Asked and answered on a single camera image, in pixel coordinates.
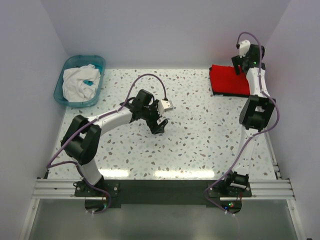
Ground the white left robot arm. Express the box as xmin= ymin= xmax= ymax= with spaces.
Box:
xmin=61 ymin=89 xmax=174 ymax=189

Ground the black folded t shirt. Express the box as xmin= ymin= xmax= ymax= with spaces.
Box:
xmin=208 ymin=67 xmax=252 ymax=99

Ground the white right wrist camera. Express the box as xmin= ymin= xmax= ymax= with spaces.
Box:
xmin=237 ymin=40 xmax=251 ymax=58

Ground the teal plastic laundry basket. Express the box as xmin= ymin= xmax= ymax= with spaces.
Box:
xmin=53 ymin=55 xmax=106 ymax=108

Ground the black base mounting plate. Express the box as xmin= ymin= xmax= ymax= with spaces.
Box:
xmin=73 ymin=179 xmax=252 ymax=213

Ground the aluminium front frame rail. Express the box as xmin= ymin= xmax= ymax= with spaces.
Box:
xmin=32 ymin=179 xmax=295 ymax=200

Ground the red t shirt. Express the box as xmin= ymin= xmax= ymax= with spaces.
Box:
xmin=209 ymin=64 xmax=251 ymax=96

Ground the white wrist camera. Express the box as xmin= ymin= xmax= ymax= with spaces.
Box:
xmin=158 ymin=99 xmax=174 ymax=116
xmin=237 ymin=40 xmax=251 ymax=58

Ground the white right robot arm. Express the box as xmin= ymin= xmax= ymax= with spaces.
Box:
xmin=224 ymin=40 xmax=275 ymax=191

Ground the white crumpled t shirt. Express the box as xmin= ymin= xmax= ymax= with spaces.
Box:
xmin=62 ymin=66 xmax=99 ymax=103

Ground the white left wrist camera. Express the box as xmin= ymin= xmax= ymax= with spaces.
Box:
xmin=158 ymin=99 xmax=174 ymax=116

